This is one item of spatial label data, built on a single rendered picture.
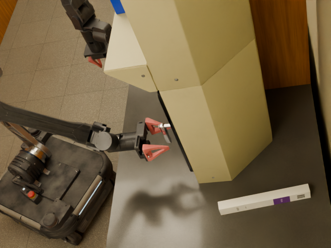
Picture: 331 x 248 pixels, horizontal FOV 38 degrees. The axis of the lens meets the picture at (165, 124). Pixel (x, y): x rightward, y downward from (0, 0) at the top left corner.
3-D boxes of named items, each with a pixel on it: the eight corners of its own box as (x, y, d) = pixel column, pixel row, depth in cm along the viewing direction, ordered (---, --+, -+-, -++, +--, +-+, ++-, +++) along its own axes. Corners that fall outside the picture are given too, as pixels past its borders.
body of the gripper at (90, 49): (111, 55, 173) (103, 40, 168) (85, 59, 176) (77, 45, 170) (113, 42, 177) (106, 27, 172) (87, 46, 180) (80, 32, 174)
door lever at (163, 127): (182, 143, 147) (182, 137, 149) (175, 125, 140) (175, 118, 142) (165, 145, 149) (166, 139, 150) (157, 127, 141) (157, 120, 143)
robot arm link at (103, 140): (96, 121, 156) (88, 146, 156) (81, 117, 145) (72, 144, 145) (129, 131, 153) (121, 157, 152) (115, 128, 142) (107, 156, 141)
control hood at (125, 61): (166, 9, 142) (157, -18, 134) (158, 92, 122) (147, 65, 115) (129, 16, 145) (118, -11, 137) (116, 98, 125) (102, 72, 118)
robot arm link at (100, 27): (83, 1, 165) (69, 16, 161) (110, 5, 160) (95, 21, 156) (95, 28, 174) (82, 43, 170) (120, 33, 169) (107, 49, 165)
